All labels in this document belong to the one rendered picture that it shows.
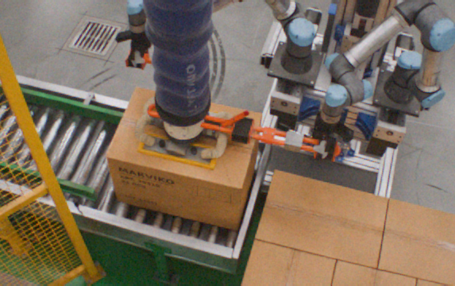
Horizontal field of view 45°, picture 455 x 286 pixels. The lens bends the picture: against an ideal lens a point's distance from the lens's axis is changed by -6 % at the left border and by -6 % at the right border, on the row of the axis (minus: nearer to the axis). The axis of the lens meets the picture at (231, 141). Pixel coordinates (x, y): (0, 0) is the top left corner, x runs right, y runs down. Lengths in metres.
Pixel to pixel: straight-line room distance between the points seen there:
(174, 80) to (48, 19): 2.59
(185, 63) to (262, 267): 1.08
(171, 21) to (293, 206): 1.30
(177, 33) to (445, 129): 2.54
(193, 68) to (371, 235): 1.27
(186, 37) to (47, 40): 2.59
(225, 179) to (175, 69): 0.58
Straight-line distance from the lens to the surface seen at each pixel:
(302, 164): 3.35
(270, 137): 2.35
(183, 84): 2.11
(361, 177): 3.38
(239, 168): 2.43
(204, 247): 2.64
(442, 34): 2.12
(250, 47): 4.18
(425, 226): 2.94
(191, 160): 2.43
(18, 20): 4.64
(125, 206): 2.81
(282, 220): 2.78
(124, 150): 2.50
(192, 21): 1.86
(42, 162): 2.24
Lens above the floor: 3.01
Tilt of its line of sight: 56 degrees down
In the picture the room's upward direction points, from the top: 3 degrees clockwise
